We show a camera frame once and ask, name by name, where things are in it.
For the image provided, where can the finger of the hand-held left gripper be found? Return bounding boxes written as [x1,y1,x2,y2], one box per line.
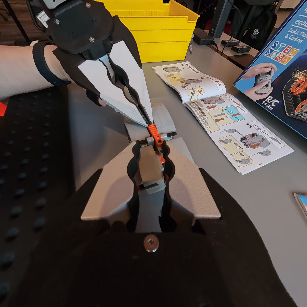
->
[77,59,150,128]
[109,39,154,125]

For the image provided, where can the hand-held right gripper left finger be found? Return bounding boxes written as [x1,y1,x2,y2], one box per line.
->
[80,141,142,233]

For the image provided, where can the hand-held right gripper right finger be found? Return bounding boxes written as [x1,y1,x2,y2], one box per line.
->
[160,142,221,232]

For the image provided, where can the grey building block robot model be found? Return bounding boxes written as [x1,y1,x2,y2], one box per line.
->
[125,101,195,195]

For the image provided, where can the orange toothed beam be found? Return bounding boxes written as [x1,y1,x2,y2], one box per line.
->
[147,123,166,148]

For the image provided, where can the person's left forearm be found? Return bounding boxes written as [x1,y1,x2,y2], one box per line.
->
[0,43,54,100]

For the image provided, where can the person's left hand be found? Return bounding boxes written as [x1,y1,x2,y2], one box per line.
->
[46,46,107,107]

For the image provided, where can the yellow plastic bin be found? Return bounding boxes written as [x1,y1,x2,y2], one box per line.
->
[94,0,200,63]

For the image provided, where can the black wristband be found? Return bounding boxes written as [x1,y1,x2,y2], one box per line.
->
[32,41,72,86]

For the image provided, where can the large black power adapter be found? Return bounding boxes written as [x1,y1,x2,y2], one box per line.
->
[193,31,216,45]

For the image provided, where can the open instruction booklet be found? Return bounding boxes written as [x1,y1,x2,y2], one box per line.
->
[152,61,294,175]

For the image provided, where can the black perforated mat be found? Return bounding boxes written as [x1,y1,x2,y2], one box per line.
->
[0,85,77,307]

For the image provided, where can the brown side table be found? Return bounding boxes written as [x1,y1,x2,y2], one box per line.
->
[192,28,259,70]

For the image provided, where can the small blue booklet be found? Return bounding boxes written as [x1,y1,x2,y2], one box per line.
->
[293,192,307,221]

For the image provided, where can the blue toy robot box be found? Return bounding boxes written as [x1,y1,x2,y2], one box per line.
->
[233,0,307,139]

